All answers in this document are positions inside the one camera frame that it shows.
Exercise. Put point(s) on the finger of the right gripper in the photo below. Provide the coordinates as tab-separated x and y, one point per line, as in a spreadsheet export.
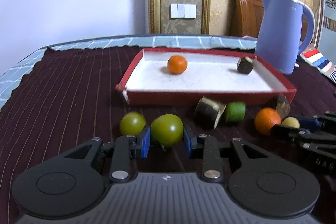
325	122
286	136

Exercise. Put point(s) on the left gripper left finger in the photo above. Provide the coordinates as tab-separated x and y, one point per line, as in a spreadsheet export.
74	181

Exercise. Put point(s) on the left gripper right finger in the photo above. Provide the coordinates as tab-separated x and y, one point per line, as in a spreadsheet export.
261	182

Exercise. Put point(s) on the pale yellow round fruit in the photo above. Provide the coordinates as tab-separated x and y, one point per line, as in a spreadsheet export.
291	122

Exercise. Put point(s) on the orange tangerine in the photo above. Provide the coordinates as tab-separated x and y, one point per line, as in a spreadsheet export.
177	64
265	119

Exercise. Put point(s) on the brown sugarcane stub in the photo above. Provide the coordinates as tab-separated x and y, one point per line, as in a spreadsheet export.
282	106

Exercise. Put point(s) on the green lime cylinder piece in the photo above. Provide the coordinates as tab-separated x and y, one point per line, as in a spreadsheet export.
235	112

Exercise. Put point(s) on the large dark sugarcane piece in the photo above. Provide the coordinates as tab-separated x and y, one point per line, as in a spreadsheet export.
208	113

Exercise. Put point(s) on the green tomato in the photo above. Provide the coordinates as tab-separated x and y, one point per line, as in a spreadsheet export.
132	124
167	129

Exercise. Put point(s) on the green tomato front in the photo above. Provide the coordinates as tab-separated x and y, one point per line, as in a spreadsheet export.
167	129

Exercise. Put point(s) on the orange tangerine front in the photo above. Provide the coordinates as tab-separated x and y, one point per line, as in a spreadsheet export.
177	64

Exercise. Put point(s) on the red white blue striped blanket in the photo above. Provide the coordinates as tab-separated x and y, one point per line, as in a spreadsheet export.
316	59

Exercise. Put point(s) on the blue electric kettle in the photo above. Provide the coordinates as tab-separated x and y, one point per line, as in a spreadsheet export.
286	30

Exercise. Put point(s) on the blue plaid bed sheet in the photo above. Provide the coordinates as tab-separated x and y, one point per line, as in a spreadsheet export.
12	77

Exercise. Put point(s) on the wooden bed headboard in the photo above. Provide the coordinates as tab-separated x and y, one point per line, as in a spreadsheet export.
247	18

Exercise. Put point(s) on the red cardboard box tray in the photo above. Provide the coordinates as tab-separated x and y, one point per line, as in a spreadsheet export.
210	73

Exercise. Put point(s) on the white wall light switch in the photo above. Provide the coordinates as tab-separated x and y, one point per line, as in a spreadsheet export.
183	11

